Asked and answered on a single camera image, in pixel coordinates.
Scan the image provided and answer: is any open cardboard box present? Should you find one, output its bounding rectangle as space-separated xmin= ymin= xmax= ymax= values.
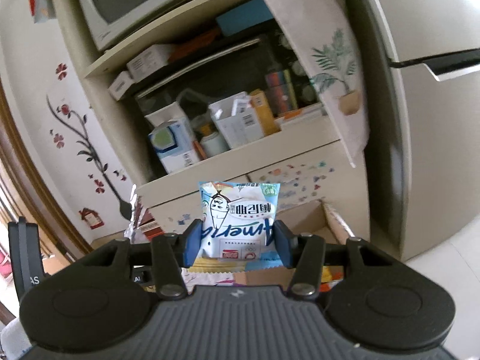
xmin=233 ymin=200 xmax=353 ymax=289

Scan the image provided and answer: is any plant print cloth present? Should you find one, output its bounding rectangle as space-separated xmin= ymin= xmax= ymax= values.
xmin=264 ymin=0 xmax=369 ymax=166

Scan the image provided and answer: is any orange slim box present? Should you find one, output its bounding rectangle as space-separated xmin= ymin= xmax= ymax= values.
xmin=250 ymin=89 xmax=280 ymax=136

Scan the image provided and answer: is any colourful book stack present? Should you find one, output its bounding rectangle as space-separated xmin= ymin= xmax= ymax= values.
xmin=265 ymin=69 xmax=298 ymax=116

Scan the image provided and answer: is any white refrigerator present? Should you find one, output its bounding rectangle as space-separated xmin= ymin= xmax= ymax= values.
xmin=346 ymin=0 xmax=479 ymax=260

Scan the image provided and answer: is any blue white carton box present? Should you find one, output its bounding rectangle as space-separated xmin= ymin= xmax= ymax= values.
xmin=149 ymin=118 xmax=200 ymax=174

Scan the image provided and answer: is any clear plastic bag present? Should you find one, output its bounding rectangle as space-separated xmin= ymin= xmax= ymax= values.
xmin=124 ymin=184 xmax=148 ymax=245

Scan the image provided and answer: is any white open paper box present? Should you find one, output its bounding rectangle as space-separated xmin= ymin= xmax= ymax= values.
xmin=208 ymin=92 xmax=264 ymax=149

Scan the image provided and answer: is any white blue snack bag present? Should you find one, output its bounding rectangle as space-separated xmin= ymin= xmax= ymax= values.
xmin=189 ymin=181 xmax=282 ymax=274

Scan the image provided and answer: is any small white box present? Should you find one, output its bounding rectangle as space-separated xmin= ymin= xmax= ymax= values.
xmin=126 ymin=44 xmax=175 ymax=83

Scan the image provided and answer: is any wooden door frame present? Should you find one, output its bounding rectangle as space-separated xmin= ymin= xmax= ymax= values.
xmin=1 ymin=92 xmax=93 ymax=261

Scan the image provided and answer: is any cream storage cabinet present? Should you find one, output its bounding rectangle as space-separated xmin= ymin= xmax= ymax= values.
xmin=53 ymin=0 xmax=370 ymax=238

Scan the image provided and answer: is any white round jar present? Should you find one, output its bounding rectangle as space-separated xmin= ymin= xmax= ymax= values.
xmin=200 ymin=132 xmax=230 ymax=158

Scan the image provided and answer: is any red gift box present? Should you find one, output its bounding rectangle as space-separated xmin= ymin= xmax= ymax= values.
xmin=132 ymin=197 xmax=164 ymax=244

